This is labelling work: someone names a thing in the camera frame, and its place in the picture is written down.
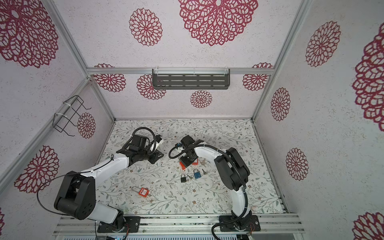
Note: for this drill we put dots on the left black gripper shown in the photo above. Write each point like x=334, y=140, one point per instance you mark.
x=155, y=155

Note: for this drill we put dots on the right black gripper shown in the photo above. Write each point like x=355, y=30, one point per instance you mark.
x=184, y=162

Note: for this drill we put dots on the blue padlock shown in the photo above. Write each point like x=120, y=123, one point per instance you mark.
x=197, y=174

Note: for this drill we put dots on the black padlock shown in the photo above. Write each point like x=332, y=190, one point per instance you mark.
x=183, y=178

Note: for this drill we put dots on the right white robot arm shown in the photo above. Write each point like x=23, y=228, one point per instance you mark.
x=231, y=167

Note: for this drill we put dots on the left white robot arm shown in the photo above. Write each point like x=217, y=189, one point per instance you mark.
x=77, y=194

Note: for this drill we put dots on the grey slotted wall shelf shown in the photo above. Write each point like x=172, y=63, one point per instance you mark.
x=191, y=80

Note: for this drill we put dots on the black wire wall basket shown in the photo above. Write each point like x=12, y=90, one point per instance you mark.
x=62, y=120

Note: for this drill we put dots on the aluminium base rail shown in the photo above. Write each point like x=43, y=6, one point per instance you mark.
x=184, y=225

